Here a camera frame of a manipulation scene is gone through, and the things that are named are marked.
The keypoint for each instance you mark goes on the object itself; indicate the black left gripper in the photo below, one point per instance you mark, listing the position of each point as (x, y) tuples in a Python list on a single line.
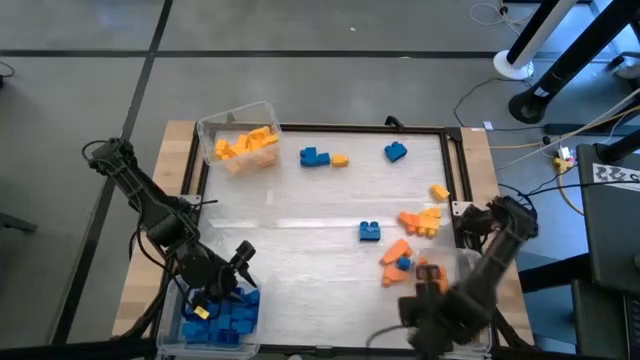
[(215, 280)]

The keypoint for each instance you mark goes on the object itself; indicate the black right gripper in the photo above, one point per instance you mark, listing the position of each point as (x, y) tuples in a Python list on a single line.
[(430, 322)]

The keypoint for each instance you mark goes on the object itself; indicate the blue toy block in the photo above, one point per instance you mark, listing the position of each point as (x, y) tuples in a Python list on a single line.
[(200, 340), (323, 159), (223, 321), (403, 263), (243, 327), (395, 151), (310, 156), (192, 329), (227, 338), (253, 297), (245, 313), (369, 231)]

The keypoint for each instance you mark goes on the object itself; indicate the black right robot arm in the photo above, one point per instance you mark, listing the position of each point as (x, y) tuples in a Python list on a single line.
[(500, 250)]

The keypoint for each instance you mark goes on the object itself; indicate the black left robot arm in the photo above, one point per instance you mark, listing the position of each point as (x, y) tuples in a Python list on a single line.
[(160, 215)]

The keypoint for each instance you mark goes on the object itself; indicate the clear plastic bin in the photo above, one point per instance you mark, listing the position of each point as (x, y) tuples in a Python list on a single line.
[(167, 320), (462, 260), (215, 120)]

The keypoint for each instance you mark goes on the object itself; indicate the translucent white table sheet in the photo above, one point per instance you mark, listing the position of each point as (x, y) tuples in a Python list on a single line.
[(310, 280)]

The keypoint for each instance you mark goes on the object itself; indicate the small white tag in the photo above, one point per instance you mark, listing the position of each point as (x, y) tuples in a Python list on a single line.
[(488, 125)]

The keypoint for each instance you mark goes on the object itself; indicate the black side table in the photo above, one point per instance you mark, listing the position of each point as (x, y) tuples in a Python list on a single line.
[(607, 225)]

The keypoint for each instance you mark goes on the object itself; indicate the black round-base stand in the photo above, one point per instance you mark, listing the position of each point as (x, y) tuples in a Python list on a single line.
[(530, 107)]

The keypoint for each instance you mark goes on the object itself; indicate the white marker sheet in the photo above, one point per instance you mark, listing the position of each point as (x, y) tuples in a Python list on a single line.
[(617, 174)]

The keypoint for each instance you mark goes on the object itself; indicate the black floor object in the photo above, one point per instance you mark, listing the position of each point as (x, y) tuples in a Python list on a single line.
[(17, 222)]

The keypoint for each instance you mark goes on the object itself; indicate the white round-base stand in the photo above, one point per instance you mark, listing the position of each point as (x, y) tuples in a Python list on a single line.
[(512, 65)]

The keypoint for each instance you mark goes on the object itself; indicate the black stand leg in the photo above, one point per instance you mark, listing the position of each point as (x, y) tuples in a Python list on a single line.
[(620, 147)]

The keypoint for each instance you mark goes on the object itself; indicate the black aluminium table frame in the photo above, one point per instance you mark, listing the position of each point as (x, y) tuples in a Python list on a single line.
[(320, 128)]

